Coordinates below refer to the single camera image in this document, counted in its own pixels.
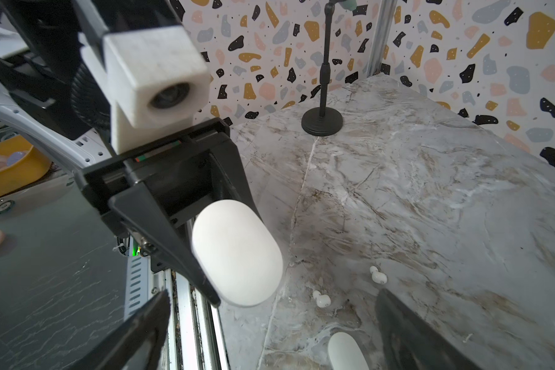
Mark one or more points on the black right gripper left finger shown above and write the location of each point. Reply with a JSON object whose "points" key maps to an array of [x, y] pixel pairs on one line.
{"points": [[137, 343]]}

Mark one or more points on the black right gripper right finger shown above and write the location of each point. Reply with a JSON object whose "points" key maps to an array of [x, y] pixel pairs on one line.
{"points": [[410, 343]]}

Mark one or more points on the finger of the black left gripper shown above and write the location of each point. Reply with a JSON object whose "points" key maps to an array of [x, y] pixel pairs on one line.
{"points": [[228, 178], [140, 211]]}

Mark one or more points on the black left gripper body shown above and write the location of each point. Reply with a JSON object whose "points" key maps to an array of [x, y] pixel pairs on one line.
{"points": [[176, 170]]}

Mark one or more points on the white earbud charging case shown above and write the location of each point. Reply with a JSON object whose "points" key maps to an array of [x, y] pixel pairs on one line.
{"points": [[237, 253]]}

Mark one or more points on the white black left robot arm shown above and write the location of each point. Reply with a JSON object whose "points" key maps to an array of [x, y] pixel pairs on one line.
{"points": [[52, 86]]}

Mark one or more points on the white earbud lower right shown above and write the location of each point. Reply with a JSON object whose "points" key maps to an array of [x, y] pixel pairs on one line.
{"points": [[377, 276]]}

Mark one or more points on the white earbud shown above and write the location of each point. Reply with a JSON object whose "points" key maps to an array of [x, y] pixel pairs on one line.
{"points": [[377, 276], [321, 300]]}

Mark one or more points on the white earbud lower left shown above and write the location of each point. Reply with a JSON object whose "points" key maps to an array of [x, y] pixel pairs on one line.
{"points": [[321, 300]]}

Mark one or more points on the black stand with green ball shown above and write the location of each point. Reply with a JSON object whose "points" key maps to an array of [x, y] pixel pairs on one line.
{"points": [[324, 121]]}

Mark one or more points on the yellow bin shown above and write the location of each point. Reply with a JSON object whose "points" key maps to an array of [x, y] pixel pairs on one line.
{"points": [[20, 164]]}

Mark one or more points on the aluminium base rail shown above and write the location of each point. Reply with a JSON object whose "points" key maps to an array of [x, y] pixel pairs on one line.
{"points": [[195, 338]]}

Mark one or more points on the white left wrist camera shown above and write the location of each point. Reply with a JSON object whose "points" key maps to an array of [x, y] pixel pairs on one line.
{"points": [[155, 81]]}

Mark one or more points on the aluminium corner frame post left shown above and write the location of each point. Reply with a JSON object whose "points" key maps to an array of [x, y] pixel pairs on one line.
{"points": [[379, 41]]}

